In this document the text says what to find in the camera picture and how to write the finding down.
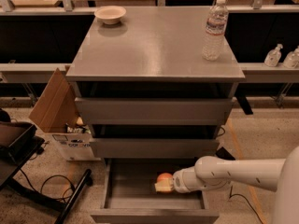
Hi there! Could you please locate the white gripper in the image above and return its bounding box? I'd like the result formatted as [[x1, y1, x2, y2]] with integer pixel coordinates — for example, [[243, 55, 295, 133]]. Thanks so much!
[[154, 167, 200, 193]]

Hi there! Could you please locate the orange fruit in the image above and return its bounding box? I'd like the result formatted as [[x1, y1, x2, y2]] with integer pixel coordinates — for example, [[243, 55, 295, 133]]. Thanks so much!
[[157, 173, 173, 185]]

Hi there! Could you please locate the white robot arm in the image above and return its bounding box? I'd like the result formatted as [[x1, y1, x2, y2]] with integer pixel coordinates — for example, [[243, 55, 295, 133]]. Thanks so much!
[[154, 147, 299, 224]]

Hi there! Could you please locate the grey bottom drawer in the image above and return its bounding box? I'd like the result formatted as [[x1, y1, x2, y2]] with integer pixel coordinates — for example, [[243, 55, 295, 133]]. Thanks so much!
[[91, 159, 219, 224]]

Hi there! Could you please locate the grey drawer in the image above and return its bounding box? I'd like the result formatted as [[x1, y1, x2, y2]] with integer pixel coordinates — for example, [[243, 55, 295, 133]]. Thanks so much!
[[91, 159, 219, 224], [90, 138, 219, 159], [75, 98, 233, 125]]

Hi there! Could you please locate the grey middle drawer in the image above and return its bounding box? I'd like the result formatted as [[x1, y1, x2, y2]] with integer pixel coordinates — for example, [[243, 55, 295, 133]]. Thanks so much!
[[90, 138, 219, 159]]

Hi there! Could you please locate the grey drawer cabinet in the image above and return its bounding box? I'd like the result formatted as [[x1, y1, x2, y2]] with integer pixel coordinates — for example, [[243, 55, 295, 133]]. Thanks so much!
[[65, 6, 246, 224]]

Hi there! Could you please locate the grey top drawer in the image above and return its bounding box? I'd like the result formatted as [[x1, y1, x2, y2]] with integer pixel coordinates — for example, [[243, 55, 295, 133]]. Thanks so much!
[[75, 98, 233, 125]]

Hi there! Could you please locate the black power adapter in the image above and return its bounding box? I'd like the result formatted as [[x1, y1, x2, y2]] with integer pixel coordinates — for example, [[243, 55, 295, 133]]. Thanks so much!
[[216, 147, 235, 161]]

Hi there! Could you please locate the open cardboard box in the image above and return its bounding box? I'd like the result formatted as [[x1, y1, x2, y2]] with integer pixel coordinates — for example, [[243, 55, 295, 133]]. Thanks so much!
[[29, 69, 99, 161]]

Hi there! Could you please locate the clear plastic water bottle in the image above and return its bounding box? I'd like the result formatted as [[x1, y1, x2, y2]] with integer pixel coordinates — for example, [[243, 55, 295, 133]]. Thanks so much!
[[202, 0, 229, 61]]

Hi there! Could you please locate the cream ceramic bowl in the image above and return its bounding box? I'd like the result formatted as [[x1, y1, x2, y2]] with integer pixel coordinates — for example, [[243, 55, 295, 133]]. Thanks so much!
[[94, 6, 126, 25]]

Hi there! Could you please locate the black floor cable right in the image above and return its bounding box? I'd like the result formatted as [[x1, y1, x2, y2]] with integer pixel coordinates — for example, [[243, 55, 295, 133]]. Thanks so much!
[[228, 185, 265, 224]]

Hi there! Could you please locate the black floor cable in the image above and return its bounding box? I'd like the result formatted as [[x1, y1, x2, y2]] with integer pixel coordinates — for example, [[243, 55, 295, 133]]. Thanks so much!
[[19, 168, 77, 203], [228, 185, 265, 224]]

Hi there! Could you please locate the black floor cable left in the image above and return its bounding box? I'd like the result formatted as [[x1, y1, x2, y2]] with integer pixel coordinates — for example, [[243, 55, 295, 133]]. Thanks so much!
[[19, 168, 77, 203]]

